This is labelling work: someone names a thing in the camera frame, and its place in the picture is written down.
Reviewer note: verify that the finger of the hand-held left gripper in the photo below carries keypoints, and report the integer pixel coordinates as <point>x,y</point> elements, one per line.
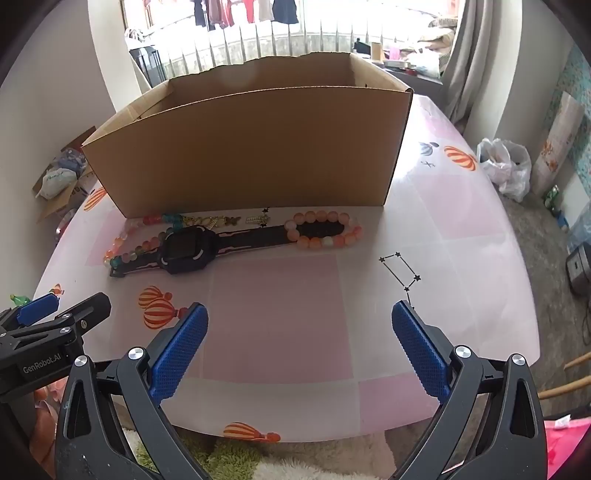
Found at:
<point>90,308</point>
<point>37,308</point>

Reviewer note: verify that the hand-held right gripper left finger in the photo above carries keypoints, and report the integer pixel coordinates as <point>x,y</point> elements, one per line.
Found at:
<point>180,355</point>

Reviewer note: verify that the small gold hair clip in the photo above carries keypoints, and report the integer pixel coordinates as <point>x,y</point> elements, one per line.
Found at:
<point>256,219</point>

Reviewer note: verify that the black rack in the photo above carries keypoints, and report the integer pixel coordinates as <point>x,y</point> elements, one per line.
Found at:
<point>147,64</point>

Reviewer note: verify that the wooden chair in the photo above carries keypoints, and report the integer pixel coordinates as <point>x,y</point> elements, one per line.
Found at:
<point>565,390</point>

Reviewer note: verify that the white printed sheet roll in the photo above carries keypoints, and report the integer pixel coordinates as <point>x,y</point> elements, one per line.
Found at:
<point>558,138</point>

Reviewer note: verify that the white plastic bag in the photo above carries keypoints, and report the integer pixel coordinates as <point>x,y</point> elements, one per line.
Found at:
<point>503,170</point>

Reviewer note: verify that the small butterfly charm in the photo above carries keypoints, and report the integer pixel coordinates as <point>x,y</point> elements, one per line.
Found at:
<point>233,220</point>

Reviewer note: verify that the grey curtain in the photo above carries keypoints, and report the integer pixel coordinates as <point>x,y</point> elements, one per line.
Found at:
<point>471,69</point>

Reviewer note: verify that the balcony railing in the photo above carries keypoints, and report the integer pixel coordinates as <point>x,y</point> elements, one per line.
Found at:
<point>286,44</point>

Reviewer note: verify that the blue floral foam mat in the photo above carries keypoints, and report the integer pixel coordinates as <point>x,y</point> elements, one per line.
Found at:
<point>578,78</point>

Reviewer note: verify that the small tan box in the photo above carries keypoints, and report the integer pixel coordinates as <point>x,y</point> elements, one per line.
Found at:
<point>376,50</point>

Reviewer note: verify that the person's left hand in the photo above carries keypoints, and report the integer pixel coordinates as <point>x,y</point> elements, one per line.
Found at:
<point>45,420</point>

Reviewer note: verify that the black smart watch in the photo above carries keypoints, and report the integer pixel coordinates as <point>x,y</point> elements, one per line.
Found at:
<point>184,251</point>

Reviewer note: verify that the open carton with clutter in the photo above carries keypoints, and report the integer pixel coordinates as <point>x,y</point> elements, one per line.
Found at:
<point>48,210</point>

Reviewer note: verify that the pile of bedding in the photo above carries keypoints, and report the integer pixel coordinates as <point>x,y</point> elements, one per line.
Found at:
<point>436,41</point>

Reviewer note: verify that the black box appliance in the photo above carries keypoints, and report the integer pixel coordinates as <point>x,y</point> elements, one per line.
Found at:
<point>578,272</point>

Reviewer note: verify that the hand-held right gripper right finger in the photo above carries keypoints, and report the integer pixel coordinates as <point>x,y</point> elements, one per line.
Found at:
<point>420,355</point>

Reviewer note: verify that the fluffy green white robe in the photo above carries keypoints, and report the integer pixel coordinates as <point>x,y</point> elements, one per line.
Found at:
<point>286,466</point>

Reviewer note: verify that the large brown cardboard box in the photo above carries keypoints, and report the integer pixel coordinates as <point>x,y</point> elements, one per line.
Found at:
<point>254,152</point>

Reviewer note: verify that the row of hanging clothes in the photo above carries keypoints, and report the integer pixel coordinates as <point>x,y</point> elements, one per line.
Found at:
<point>284,11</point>

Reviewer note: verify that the pink balloon print tablecloth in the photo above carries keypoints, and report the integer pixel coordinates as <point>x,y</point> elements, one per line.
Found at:
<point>277,314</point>

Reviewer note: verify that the green bottles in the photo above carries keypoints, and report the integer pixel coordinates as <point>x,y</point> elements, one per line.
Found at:
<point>552,197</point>

